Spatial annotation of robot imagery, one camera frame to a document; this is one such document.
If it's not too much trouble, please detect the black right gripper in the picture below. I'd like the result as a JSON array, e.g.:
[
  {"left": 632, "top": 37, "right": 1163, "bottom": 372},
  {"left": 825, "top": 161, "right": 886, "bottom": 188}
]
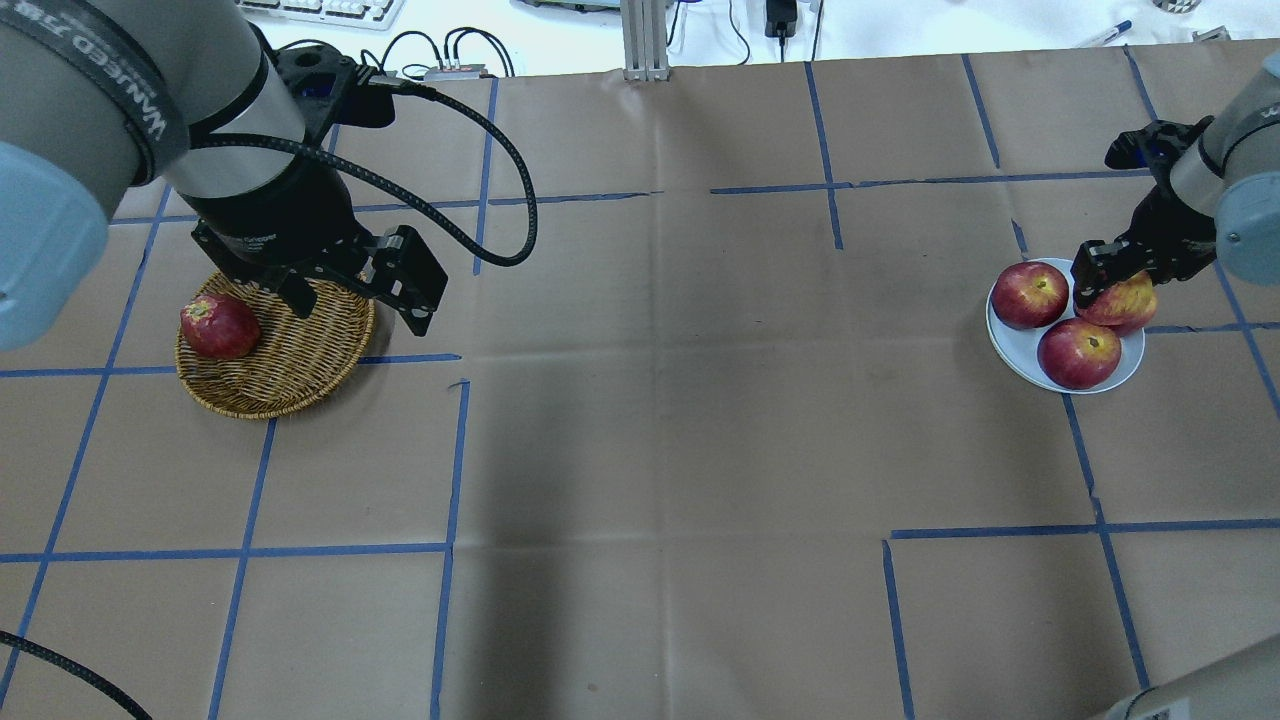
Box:
[{"left": 1071, "top": 117, "right": 1216, "bottom": 307}]

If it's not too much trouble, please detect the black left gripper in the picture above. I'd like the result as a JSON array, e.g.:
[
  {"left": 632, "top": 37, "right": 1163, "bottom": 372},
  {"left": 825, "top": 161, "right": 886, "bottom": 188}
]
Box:
[{"left": 186, "top": 45, "right": 448, "bottom": 337}]

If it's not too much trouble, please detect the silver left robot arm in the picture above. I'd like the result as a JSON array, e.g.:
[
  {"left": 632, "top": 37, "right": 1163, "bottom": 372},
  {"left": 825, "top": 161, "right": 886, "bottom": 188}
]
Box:
[{"left": 3, "top": 1, "right": 538, "bottom": 351}]

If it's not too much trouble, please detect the red apple on plate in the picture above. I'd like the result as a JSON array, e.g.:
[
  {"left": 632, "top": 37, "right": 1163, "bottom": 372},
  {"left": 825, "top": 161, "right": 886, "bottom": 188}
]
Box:
[
  {"left": 989, "top": 261, "right": 1071, "bottom": 331},
  {"left": 1074, "top": 272, "right": 1158, "bottom": 337},
  {"left": 1036, "top": 316, "right": 1123, "bottom": 391}
]

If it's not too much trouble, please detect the woven wicker basket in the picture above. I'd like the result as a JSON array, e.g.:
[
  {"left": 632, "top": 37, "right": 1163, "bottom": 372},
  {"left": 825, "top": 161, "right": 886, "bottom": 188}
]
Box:
[{"left": 174, "top": 272, "right": 376, "bottom": 420}]

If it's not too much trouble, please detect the light blue plate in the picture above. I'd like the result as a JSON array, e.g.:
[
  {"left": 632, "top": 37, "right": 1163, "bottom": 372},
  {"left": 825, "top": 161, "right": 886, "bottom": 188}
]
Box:
[{"left": 986, "top": 258, "right": 1149, "bottom": 395}]

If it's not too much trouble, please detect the red apple in basket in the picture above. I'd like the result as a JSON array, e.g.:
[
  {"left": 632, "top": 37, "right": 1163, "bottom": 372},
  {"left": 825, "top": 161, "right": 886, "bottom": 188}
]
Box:
[{"left": 180, "top": 293, "right": 262, "bottom": 360}]

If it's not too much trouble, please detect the white keyboard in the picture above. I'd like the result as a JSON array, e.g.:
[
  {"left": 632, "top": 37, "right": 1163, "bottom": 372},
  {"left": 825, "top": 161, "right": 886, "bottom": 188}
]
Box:
[{"left": 234, "top": 1, "right": 408, "bottom": 31}]

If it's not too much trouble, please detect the black power adapter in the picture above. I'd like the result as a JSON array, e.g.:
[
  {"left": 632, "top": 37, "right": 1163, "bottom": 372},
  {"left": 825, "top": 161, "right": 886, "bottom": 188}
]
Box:
[{"left": 764, "top": 0, "right": 799, "bottom": 40}]

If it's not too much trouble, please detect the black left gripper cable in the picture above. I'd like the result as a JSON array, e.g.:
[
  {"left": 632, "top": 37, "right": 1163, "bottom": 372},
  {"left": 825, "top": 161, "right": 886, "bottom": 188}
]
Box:
[{"left": 189, "top": 78, "right": 539, "bottom": 268}]

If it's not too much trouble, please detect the aluminium frame post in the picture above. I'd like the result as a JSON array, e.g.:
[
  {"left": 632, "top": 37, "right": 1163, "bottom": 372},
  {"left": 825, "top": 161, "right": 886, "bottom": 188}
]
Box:
[{"left": 620, "top": 0, "right": 671, "bottom": 82}]

